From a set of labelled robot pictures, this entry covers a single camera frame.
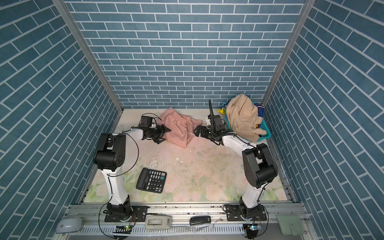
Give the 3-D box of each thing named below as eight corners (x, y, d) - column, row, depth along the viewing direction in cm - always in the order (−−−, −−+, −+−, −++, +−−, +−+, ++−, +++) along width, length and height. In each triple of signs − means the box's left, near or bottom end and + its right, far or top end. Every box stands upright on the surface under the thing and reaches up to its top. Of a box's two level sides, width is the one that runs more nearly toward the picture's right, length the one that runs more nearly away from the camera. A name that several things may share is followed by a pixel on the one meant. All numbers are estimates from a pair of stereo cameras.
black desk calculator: (137, 189, 83) (135, 187, 81) (144, 170, 91) (142, 168, 88) (162, 193, 82) (161, 191, 79) (168, 173, 89) (167, 171, 87)
